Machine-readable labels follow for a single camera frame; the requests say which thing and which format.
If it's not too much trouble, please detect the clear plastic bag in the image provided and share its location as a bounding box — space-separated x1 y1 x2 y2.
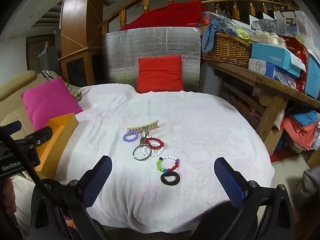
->
204 11 253 43

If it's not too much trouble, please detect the black hair tie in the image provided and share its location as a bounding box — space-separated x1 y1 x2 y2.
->
160 171 179 187

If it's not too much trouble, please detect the white and blue box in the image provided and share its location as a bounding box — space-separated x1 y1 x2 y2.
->
248 58 300 88

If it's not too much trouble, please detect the white blanket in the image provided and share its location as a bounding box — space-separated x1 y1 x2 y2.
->
54 84 275 233

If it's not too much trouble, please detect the red bead bracelet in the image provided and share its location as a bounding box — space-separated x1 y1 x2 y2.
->
145 137 165 150

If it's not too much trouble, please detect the light blue flat box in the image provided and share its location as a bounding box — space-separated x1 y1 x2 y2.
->
250 42 307 78

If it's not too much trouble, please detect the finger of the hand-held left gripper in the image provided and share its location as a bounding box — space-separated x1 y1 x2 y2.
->
24 126 53 146
0 120 22 135

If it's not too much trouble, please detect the wooden side table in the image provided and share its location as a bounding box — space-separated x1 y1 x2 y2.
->
202 57 320 152

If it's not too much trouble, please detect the silver insulation sheet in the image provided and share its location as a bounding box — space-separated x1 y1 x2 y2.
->
102 26 203 93

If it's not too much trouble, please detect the red patterned box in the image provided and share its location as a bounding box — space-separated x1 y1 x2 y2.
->
281 36 310 93

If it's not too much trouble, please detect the large red cushion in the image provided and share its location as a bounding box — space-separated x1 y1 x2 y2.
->
119 1 210 32

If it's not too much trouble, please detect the beige leather sofa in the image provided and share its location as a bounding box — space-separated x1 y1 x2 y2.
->
0 70 83 137

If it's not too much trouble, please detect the white bead bracelet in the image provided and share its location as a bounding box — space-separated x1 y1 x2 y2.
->
142 144 164 157

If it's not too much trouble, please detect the blue cloth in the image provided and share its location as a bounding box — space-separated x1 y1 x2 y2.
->
201 17 240 52

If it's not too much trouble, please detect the multicoloured bead bracelet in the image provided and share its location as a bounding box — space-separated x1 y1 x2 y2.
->
156 155 180 173

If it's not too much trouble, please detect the pink pillow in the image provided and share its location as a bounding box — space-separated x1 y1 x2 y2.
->
21 77 83 132

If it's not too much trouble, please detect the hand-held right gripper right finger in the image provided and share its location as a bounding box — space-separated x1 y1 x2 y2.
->
214 157 295 240

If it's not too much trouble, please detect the small red pillow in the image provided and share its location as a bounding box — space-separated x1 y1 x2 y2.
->
136 55 184 93

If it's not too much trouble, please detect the beige hair claw clip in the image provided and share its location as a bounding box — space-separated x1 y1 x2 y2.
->
127 120 166 137

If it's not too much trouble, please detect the curved wooden cabinet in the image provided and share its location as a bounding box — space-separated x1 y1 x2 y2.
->
58 0 107 87

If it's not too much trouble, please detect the dark window blind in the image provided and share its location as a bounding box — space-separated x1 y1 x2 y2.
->
26 34 62 75

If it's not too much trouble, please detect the silver bangle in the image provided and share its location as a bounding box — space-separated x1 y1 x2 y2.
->
132 137 152 161

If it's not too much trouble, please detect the clear plastic bin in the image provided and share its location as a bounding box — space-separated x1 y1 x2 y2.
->
274 10 312 38

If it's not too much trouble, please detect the wicker basket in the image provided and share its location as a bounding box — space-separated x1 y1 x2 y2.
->
202 32 252 68

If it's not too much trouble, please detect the stack of folded cloths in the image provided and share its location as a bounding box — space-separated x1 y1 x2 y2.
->
282 110 320 151

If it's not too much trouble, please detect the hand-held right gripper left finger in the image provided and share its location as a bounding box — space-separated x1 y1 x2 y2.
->
31 155 112 240

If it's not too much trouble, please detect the orange cardboard box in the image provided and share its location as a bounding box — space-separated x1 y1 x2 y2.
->
34 113 78 179

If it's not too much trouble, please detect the purple bead bracelet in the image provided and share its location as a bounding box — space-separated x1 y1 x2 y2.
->
122 131 139 143

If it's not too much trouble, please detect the grey cloth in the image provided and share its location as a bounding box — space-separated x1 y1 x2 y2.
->
292 166 320 219

